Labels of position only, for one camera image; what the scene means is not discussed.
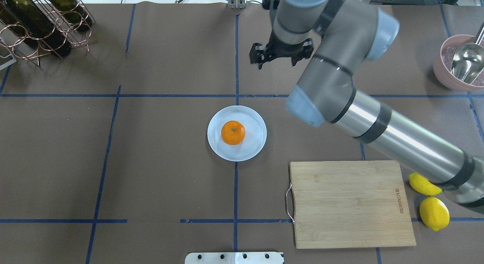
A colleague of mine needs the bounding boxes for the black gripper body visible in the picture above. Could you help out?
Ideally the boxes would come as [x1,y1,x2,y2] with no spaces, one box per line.
[254,33,313,62]

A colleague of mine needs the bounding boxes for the light blue plate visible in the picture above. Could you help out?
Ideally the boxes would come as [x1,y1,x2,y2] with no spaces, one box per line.
[207,106,267,162]

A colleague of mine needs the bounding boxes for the orange fruit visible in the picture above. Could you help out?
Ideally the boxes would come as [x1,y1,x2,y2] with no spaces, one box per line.
[221,120,246,146]

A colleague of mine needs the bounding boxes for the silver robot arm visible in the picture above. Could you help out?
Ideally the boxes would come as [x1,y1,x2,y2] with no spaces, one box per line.
[250,0,483,213]

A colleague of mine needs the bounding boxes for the pink bowl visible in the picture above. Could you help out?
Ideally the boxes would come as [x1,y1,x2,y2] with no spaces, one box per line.
[433,34,483,92]

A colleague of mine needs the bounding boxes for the wooden cutting board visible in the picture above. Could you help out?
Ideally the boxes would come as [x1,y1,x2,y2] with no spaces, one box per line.
[289,160,416,250]

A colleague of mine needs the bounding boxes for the metal scoop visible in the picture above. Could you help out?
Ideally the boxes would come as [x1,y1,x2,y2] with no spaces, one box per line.
[450,24,484,85]

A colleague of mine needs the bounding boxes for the yellow lemon upper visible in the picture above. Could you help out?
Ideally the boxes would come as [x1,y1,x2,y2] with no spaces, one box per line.
[408,172,443,196]

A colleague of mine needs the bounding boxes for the yellow lemon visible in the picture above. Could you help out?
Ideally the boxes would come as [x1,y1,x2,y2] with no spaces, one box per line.
[419,196,450,231]
[408,172,443,196]

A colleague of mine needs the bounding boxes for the yellow lemon lower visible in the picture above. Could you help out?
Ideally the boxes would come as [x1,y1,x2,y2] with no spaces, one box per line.
[419,196,450,231]

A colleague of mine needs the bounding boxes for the dark green wine bottle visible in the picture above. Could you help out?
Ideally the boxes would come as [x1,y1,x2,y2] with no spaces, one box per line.
[1,0,71,58]

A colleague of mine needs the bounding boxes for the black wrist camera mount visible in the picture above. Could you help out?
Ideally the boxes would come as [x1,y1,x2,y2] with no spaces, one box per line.
[261,0,280,10]

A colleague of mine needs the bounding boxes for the aluminium frame post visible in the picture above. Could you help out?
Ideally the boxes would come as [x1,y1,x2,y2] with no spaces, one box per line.
[228,0,247,9]

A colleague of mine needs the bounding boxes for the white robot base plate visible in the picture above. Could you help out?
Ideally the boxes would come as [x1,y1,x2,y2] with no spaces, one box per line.
[185,252,285,264]

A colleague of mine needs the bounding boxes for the copper wire bottle rack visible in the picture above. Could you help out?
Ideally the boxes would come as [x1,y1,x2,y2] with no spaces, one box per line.
[1,0,99,66]

